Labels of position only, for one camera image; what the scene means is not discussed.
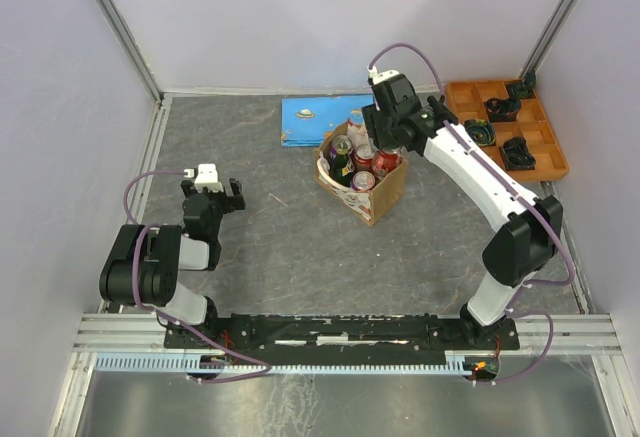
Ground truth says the red cola can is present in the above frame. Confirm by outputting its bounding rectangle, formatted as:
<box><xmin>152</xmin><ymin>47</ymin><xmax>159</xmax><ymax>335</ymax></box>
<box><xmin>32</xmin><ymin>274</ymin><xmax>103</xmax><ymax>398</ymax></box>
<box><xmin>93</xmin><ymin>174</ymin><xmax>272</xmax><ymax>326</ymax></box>
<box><xmin>371</xmin><ymin>149</ymin><xmax>403</xmax><ymax>180</ymax></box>

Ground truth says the purple fanta can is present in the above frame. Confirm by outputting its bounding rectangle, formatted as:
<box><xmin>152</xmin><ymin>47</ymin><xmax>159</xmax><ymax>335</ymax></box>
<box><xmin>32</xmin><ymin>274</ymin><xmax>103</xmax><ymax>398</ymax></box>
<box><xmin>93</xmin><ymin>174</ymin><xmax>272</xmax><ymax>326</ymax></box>
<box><xmin>350</xmin><ymin>171</ymin><xmax>376</xmax><ymax>192</ymax></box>
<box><xmin>329</xmin><ymin>134</ymin><xmax>353</xmax><ymax>158</ymax></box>

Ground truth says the green glass bottle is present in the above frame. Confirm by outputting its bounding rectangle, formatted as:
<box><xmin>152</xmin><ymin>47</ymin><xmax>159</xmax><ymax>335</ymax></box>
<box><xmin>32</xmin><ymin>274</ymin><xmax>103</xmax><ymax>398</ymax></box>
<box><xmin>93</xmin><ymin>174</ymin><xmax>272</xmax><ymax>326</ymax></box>
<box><xmin>329</xmin><ymin>152</ymin><xmax>355</xmax><ymax>187</ymax></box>

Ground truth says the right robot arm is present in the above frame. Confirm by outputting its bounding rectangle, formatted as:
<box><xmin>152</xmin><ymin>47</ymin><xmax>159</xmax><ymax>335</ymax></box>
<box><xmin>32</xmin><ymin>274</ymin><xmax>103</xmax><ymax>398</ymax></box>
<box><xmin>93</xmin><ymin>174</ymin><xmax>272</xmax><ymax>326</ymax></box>
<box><xmin>362</xmin><ymin>67</ymin><xmax>563</xmax><ymax>348</ymax></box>

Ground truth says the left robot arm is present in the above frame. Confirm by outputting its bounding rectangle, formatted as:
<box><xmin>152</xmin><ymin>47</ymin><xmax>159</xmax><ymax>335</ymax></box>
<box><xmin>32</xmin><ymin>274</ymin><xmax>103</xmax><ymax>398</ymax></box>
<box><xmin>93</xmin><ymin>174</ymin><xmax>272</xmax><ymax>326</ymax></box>
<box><xmin>99</xmin><ymin>178</ymin><xmax>246</xmax><ymax>347</ymax></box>

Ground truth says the rolled blue green sock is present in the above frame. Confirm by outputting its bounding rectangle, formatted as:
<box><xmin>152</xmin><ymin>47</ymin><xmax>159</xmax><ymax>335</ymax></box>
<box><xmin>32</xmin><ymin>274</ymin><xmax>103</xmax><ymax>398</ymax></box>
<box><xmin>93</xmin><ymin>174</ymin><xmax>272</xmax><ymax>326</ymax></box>
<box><xmin>464</xmin><ymin>119</ymin><xmax>496</xmax><ymax>148</ymax></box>

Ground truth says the blue patterned cloth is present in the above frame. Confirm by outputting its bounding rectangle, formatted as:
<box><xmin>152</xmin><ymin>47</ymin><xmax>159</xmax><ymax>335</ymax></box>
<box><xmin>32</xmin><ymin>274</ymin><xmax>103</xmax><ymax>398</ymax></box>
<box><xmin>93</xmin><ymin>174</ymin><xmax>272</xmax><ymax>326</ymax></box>
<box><xmin>281</xmin><ymin>94</ymin><xmax>374</xmax><ymax>148</ymax></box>

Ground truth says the rolled dark sock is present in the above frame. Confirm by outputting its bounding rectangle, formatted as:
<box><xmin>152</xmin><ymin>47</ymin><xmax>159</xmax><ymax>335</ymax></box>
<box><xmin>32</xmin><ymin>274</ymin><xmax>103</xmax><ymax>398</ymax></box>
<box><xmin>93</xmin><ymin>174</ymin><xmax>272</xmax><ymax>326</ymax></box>
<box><xmin>484</xmin><ymin>97</ymin><xmax>522</xmax><ymax>123</ymax></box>

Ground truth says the rolled black sock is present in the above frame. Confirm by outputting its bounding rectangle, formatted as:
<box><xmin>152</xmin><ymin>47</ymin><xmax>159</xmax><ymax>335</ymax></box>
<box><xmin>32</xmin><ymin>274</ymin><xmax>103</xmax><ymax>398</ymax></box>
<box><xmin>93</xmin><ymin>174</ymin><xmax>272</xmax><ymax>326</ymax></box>
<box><xmin>500</xmin><ymin>137</ymin><xmax>536</xmax><ymax>171</ymax></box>

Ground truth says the dark sock in corner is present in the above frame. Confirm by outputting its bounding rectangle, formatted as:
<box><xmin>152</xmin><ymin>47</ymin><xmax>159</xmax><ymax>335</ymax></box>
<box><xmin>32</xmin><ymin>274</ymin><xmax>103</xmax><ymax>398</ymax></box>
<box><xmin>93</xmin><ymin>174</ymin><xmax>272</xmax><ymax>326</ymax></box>
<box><xmin>505</xmin><ymin>70</ymin><xmax>537</xmax><ymax>100</ymax></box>

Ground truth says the orange compartment tray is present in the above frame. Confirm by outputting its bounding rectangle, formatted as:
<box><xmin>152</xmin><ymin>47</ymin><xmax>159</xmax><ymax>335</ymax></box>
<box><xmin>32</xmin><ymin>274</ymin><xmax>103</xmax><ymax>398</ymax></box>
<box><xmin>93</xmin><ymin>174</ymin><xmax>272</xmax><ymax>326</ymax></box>
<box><xmin>445</xmin><ymin>79</ymin><xmax>569</xmax><ymax>183</ymax></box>

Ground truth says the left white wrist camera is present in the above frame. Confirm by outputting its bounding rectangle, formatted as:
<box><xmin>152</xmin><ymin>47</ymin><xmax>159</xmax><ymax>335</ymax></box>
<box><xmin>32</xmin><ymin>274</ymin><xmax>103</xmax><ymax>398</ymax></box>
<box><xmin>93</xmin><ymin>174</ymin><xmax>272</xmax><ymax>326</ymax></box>
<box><xmin>194</xmin><ymin>163</ymin><xmax>224</xmax><ymax>193</ymax></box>

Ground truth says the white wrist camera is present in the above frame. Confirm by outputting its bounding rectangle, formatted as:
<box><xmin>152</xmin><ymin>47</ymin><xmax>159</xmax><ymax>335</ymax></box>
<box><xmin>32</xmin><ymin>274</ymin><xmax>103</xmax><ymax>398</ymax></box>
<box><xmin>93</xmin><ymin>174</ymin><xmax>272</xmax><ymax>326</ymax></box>
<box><xmin>368</xmin><ymin>66</ymin><xmax>399</xmax><ymax>87</ymax></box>
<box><xmin>194</xmin><ymin>163</ymin><xmax>224</xmax><ymax>193</ymax></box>

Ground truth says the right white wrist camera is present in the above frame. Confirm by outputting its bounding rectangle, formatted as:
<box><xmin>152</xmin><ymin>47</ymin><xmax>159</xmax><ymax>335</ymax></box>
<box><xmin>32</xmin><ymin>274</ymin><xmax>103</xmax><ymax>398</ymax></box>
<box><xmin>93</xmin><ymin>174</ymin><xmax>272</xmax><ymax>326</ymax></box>
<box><xmin>368</xmin><ymin>66</ymin><xmax>399</xmax><ymax>87</ymax></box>

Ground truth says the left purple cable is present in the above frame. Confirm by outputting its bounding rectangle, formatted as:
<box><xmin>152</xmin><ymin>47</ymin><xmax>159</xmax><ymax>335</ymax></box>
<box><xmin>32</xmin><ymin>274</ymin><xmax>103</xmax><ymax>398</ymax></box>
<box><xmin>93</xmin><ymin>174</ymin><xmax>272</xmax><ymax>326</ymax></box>
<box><xmin>123</xmin><ymin>168</ymin><xmax>273</xmax><ymax>384</ymax></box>

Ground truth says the purple cable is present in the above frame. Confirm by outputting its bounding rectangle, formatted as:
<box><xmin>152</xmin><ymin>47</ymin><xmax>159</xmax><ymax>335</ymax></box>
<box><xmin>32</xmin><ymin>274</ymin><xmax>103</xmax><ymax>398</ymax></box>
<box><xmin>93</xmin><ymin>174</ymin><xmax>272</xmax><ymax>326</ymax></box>
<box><xmin>123</xmin><ymin>168</ymin><xmax>273</xmax><ymax>384</ymax></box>
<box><xmin>368</xmin><ymin>42</ymin><xmax>577</xmax><ymax>386</ymax></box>

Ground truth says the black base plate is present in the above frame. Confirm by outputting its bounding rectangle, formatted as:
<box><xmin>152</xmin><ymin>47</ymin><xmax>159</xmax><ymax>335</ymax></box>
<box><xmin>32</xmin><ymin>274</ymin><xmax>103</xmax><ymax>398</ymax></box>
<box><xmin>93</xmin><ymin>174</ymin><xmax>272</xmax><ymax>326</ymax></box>
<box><xmin>164</xmin><ymin>314</ymin><xmax>520</xmax><ymax>365</ymax></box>

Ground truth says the aluminium frame rail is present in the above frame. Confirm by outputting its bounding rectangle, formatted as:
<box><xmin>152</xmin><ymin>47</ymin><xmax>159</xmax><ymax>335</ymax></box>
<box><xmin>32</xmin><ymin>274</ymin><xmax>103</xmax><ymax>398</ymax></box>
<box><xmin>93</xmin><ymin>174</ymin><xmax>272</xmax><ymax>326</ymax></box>
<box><xmin>72</xmin><ymin>313</ymin><xmax>622</xmax><ymax>356</ymax></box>

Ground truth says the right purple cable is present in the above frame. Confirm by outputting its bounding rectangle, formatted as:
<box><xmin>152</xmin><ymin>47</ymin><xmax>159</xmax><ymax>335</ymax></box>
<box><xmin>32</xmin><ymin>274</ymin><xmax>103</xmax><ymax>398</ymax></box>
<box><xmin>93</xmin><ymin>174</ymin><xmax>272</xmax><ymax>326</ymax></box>
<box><xmin>368</xmin><ymin>42</ymin><xmax>577</xmax><ymax>386</ymax></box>

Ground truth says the blue cable duct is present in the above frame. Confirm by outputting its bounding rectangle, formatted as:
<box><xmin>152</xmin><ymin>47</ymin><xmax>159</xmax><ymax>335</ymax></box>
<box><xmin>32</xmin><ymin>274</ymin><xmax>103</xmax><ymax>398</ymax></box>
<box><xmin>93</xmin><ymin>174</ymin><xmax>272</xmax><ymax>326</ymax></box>
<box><xmin>94</xmin><ymin>352</ymin><xmax>471</xmax><ymax>376</ymax></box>

